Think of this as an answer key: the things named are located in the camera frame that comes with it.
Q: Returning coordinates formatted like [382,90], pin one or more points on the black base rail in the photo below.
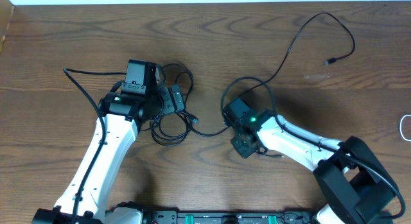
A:
[224,217]

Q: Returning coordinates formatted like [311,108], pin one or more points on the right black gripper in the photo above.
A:
[237,144]

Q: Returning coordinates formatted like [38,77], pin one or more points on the wooden board at left edge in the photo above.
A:
[6,12]

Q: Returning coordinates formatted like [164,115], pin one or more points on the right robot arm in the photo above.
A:
[355,184]

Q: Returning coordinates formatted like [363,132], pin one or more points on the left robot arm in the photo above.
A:
[140,97]

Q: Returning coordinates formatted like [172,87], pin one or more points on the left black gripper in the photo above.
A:
[171,105]

